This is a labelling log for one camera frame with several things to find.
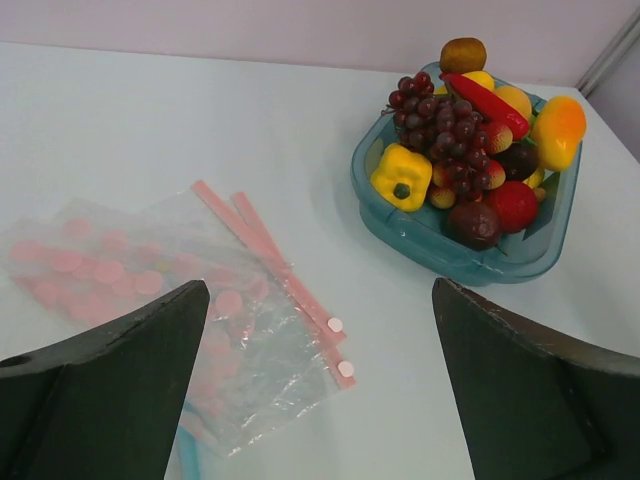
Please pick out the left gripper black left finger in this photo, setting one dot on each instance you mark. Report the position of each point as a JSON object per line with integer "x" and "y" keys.
{"x": 103, "y": 404}

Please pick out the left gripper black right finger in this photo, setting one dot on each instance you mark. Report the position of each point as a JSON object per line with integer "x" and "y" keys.
{"x": 535, "y": 403}

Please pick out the dark purple passion fruit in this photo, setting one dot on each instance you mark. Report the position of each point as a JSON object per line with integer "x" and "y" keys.
{"x": 474, "y": 225}

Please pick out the yellow bell pepper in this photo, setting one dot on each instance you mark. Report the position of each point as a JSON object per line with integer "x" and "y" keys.
{"x": 402, "y": 177}

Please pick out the purple grape bunch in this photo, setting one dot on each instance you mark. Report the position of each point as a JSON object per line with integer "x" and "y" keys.
{"x": 443, "y": 128}

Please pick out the yellow-orange mango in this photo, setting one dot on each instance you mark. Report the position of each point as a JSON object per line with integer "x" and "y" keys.
{"x": 558, "y": 130}

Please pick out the clear bag, blue zipper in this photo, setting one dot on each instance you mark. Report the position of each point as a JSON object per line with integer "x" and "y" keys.
{"x": 192, "y": 436}

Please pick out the teal plastic basket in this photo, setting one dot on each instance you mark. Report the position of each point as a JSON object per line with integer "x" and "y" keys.
{"x": 422, "y": 235}

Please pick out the red strawberry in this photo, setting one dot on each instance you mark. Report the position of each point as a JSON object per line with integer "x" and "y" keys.
{"x": 515, "y": 204}

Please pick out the dark purple plum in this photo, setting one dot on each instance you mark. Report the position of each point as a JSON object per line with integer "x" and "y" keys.
{"x": 519, "y": 161}

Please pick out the red-yellow lychee cluster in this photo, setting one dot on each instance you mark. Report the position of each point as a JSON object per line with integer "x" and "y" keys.
{"x": 495, "y": 140}

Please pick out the red chili pepper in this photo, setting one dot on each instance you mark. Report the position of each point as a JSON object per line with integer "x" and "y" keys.
{"x": 490, "y": 106}

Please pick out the orange-yellow apricot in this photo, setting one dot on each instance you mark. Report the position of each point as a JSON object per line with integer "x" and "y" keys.
{"x": 516, "y": 98}

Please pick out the yellow lemon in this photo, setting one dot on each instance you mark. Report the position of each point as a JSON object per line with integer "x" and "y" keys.
{"x": 482, "y": 78}

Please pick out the brown kiwi fruit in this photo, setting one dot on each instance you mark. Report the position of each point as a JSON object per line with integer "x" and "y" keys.
{"x": 463, "y": 55}

